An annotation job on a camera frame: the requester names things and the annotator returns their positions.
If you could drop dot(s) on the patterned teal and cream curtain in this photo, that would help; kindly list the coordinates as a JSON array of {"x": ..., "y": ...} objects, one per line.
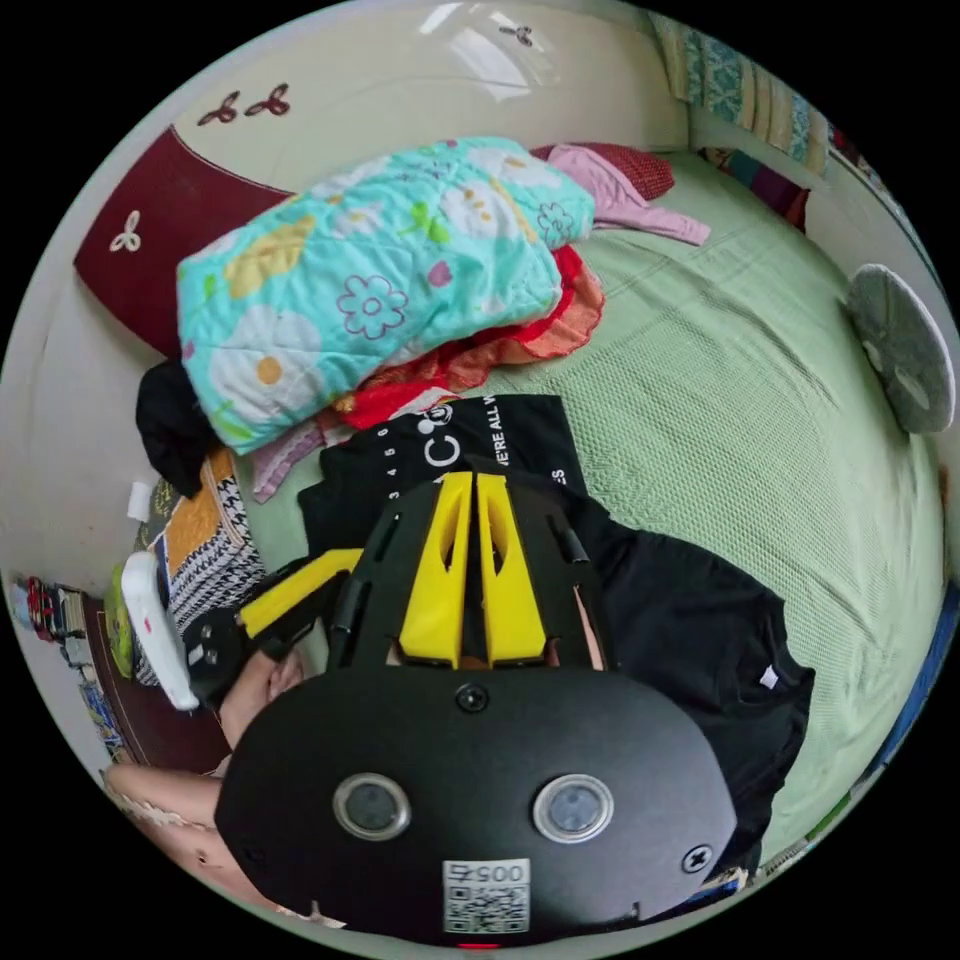
[{"x": 727, "y": 82}]

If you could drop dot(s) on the black shirt with heart print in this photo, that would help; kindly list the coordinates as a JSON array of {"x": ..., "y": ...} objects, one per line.
[{"x": 675, "y": 622}]

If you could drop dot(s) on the red pillow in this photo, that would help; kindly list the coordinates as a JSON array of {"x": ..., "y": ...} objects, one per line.
[{"x": 649, "y": 172}]

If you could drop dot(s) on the black cloth bundle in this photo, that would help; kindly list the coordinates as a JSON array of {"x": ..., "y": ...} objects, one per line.
[{"x": 172, "y": 427}]

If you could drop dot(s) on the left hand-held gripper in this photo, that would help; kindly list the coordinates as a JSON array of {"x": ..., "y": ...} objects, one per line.
[{"x": 217, "y": 652}]

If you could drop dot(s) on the pile of clothes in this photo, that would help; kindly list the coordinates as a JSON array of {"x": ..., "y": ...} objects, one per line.
[{"x": 555, "y": 330}]

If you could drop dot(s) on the person's body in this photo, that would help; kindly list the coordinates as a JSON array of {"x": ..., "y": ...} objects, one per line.
[{"x": 225, "y": 870}]

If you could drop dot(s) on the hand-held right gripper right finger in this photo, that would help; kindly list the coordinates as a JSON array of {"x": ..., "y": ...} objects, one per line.
[{"x": 514, "y": 585}]

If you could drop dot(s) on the pink garment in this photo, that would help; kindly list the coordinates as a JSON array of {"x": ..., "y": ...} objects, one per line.
[{"x": 600, "y": 180}]

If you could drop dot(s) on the black shirt with white lettering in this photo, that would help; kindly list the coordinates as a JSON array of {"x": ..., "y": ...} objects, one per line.
[{"x": 517, "y": 420}]

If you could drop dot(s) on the grey round cushion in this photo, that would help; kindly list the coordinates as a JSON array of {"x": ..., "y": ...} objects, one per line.
[{"x": 900, "y": 352}]

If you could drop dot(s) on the folded colourful striped cloth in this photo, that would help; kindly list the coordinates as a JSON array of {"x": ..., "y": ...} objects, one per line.
[{"x": 765, "y": 184}]

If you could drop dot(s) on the person's left forearm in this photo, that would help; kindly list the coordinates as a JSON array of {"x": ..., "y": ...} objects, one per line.
[{"x": 172, "y": 784}]

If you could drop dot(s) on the person's left hand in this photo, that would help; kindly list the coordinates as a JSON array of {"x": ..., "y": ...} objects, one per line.
[{"x": 259, "y": 697}]

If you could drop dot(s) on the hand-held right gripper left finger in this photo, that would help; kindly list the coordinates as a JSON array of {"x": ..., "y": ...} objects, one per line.
[{"x": 439, "y": 577}]

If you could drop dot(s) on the turquoise floral quilt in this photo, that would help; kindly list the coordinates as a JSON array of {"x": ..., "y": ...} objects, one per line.
[{"x": 360, "y": 285}]

